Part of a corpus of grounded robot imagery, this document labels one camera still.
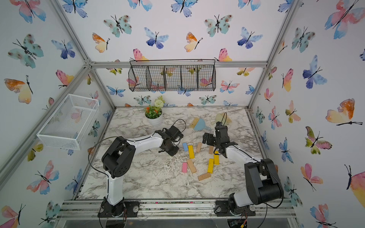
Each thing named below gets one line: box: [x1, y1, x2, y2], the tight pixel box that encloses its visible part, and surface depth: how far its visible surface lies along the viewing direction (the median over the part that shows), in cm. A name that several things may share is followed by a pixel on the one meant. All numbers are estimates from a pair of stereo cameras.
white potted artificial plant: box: [144, 95, 166, 127], surface depth 103 cm
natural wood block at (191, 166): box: [186, 158, 197, 174], surface depth 90 cm
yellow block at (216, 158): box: [213, 150, 221, 165], surface depth 92 cm
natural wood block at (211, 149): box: [209, 145, 214, 155], surface depth 97 cm
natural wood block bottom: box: [197, 172, 212, 181], surface depth 86 cm
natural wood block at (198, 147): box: [196, 142, 202, 154], surface depth 98 cm
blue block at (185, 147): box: [182, 142, 189, 152], surface depth 98 cm
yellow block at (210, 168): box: [207, 158, 214, 174], surface depth 90 cm
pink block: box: [182, 161, 188, 173], surface depth 91 cm
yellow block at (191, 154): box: [187, 145, 196, 160], surface depth 96 cm
